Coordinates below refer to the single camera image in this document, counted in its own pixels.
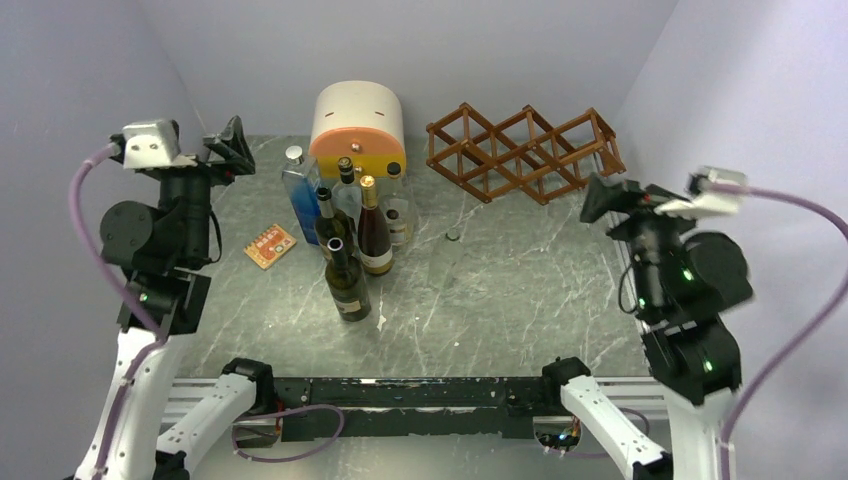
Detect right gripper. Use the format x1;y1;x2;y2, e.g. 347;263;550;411
579;169;710;314

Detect blue square bottle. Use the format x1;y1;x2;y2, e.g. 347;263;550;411
282;145;321;245

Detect clear square bottle black cap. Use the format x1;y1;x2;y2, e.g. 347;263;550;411
332;157;362;231

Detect green bottle silver neck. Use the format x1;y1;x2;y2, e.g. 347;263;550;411
315;187;356;260

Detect dark bottle black neck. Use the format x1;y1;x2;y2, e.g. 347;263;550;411
324;237;371;323

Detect clear round glass bottle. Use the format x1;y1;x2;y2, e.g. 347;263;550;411
379;162;418;246

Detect brown bottle gold foil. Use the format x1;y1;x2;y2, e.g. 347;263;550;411
357;175;394;276

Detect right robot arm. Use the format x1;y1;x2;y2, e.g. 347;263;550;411
539;169;753;479

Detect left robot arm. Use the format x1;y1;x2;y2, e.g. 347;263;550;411
68;116;282;479

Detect brown wooden wine rack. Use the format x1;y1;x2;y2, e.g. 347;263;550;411
426;103;627;205

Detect orange snack packet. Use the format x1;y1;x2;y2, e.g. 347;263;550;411
243;224;297;270

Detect cream drawer cabinet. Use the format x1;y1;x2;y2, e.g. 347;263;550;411
309;80;407;179

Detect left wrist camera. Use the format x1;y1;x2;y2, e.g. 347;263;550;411
122;119;180;170

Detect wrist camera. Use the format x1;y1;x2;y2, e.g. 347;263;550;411
122;119;180;170
653;166;749;220

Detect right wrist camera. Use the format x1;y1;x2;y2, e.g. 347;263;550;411
653;166;749;220

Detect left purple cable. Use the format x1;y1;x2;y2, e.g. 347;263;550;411
68;142;170;480

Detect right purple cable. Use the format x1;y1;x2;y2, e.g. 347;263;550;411
712;182;848;480

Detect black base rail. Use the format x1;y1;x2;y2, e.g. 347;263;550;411
275;377;569;442

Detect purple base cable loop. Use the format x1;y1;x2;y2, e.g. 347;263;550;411
230;404;347;464

